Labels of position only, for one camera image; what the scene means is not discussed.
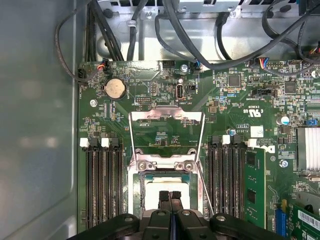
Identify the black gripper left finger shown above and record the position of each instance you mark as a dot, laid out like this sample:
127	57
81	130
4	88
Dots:
155	225

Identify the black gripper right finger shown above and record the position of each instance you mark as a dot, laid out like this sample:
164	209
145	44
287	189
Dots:
190	225

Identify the silver square CPU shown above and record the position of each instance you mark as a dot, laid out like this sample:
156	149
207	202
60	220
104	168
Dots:
152	197

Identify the thin metal locking lever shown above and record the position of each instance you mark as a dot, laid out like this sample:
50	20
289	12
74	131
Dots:
205	188

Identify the metal CPU socket cover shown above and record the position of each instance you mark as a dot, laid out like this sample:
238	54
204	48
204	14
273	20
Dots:
165	113

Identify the CPU socket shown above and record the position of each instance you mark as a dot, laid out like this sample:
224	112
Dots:
133	195

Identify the RAM slot with black clip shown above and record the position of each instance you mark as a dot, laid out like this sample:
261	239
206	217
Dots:
213	180
237	180
99	187
117	187

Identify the RAM slot with white clip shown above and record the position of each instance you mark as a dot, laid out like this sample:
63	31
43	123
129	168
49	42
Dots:
108	187
89	187
225	180

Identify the blue expansion slot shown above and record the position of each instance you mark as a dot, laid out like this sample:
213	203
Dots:
280	220

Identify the green RAM stick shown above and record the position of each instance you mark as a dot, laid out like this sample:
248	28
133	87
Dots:
255	180

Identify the green motherboard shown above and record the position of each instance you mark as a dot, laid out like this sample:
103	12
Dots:
225	112

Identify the silver chipset heatsink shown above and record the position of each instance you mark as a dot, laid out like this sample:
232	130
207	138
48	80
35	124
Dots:
310	150

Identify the round coin battery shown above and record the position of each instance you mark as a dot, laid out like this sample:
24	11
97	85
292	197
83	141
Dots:
115	88

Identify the black open PC case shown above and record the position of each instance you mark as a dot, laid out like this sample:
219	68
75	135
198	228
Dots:
37	125

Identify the grey metal drive cage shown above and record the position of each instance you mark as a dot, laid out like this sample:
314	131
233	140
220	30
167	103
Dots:
207	3

